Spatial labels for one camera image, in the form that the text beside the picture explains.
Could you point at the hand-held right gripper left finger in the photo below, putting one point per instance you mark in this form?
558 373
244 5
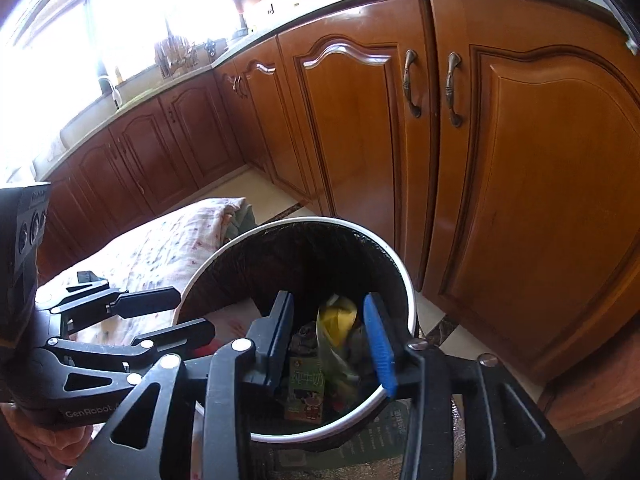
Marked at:
280 340

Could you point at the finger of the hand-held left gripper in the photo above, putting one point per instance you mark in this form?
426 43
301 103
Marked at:
145 297
175 332

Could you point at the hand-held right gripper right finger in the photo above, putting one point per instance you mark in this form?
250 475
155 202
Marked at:
381 347

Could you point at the yellow wrapper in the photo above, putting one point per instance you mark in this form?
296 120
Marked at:
337 325

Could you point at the green drink carton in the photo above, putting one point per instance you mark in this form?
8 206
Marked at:
305 390

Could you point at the black white-rimmed trash bin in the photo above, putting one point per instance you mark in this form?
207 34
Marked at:
300 240

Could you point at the white floral tablecloth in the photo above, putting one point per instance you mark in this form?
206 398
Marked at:
150 255

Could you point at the green printed bag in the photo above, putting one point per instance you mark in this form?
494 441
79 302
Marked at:
385 435

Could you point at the grey-green cloth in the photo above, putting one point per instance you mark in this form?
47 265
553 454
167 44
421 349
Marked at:
242 222

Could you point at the wooden base cabinets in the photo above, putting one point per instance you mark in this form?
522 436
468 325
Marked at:
500 185

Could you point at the white kitchen faucet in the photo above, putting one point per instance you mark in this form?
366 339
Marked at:
112 90

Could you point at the kitchen window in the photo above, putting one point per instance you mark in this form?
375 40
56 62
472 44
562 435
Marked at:
75 35

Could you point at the utensil rack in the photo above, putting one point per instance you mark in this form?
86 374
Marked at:
172 57

